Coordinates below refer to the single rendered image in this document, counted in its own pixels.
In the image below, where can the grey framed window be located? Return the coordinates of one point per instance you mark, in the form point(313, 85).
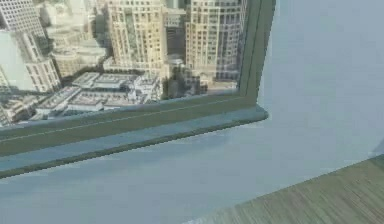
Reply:
point(133, 60)

